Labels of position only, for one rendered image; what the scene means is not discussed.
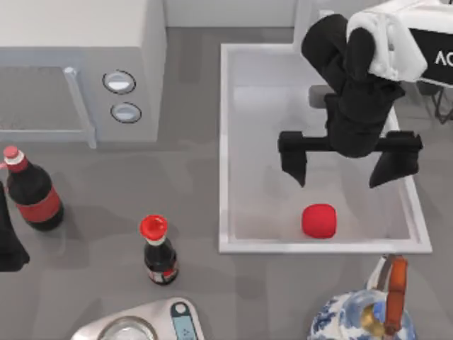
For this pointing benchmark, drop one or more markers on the white sink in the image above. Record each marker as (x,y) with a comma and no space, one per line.
(255,141)

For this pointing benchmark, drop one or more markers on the pale grey rounded box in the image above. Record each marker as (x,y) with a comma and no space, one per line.
(318,96)

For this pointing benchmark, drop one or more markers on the red rounded block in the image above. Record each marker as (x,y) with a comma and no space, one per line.
(319,221)

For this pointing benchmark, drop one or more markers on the blue and white teapot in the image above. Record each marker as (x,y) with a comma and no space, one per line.
(354,315)

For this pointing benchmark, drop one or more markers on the small dark sauce bottle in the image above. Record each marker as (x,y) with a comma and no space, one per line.
(160,255)

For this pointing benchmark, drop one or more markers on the small microwave knob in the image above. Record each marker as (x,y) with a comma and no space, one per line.
(126,112)

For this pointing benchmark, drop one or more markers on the large microwave knob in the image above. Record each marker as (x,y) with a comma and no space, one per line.
(119,81)

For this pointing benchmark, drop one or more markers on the grey kitchen scale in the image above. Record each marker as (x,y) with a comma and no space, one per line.
(159,322)

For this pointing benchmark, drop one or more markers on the pale microwave oven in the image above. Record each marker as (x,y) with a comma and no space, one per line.
(117,35)

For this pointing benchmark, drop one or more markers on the dark cola bottle red label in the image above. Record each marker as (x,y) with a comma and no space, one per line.
(33,195)

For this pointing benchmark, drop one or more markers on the microwave oven door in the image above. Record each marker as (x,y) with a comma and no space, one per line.
(35,102)

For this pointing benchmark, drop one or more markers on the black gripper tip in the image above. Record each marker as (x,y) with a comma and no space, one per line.
(8,241)

